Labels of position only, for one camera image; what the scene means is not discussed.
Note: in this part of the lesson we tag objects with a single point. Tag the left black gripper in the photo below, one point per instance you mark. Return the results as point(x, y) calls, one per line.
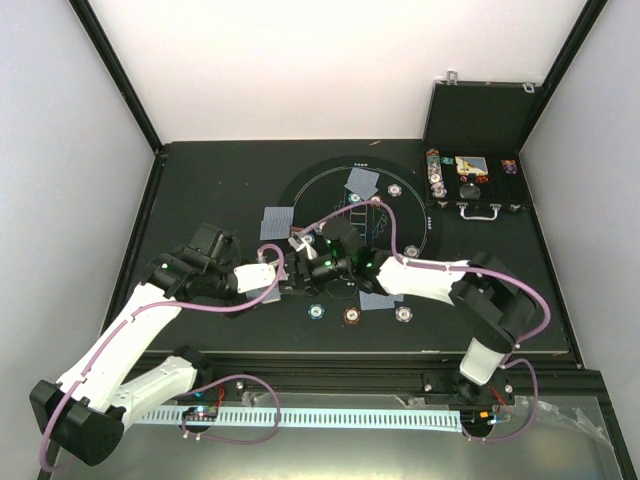
point(238, 301)

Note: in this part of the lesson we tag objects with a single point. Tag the green poker chip stack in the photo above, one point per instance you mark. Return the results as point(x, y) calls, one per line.
point(316, 311)

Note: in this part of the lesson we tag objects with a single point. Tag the card deck in case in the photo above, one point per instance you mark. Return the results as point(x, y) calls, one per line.
point(471, 165)

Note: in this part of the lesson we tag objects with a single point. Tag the chip row in case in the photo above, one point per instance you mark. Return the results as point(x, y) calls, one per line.
point(435, 174)

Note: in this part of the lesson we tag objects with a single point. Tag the black aluminium front rail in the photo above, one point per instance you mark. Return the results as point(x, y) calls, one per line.
point(337, 373)

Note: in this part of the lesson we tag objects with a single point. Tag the dealt card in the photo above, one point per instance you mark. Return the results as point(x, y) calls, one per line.
point(279, 214)
point(363, 191)
point(363, 177)
point(275, 229)
point(373, 301)

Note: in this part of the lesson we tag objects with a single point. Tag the dealt card bottom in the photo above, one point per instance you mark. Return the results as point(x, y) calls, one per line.
point(373, 301)

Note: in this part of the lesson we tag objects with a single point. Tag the red poker chip stack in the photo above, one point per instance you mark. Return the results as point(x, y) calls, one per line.
point(351, 316)

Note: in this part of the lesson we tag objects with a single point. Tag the red dice in case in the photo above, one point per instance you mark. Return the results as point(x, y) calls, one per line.
point(475, 179)

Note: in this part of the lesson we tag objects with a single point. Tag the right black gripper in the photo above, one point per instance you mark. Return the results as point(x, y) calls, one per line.
point(313, 279)

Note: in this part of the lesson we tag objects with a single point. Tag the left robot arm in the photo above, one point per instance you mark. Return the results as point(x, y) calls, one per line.
point(88, 409)

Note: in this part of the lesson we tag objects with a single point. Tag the purple poker chip stack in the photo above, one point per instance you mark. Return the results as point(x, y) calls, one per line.
point(403, 314)

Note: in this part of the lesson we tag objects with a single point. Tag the blue backed card stack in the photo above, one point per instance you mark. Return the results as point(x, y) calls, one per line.
point(273, 296)

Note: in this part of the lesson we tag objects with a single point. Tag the purple chips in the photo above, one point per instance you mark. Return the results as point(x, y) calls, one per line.
point(394, 190)
point(510, 167)
point(411, 251)

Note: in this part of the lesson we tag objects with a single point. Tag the black round button in case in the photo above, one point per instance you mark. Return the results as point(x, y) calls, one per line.
point(470, 191)

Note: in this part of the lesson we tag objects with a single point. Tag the black poker set case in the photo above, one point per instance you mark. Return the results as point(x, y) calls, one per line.
point(480, 118)

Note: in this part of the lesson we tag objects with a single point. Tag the dealt card top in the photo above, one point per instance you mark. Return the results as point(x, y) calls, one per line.
point(363, 191)
point(363, 177)

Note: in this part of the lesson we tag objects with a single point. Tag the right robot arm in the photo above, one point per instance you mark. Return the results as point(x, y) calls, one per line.
point(501, 310)

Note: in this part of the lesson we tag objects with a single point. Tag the purple chips in case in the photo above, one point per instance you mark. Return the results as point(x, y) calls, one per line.
point(510, 167)

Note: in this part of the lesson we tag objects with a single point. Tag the round black poker mat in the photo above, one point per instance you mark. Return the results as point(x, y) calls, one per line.
point(317, 195)

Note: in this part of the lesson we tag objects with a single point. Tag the white slotted cable duct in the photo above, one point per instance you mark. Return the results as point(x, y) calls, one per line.
point(316, 418)

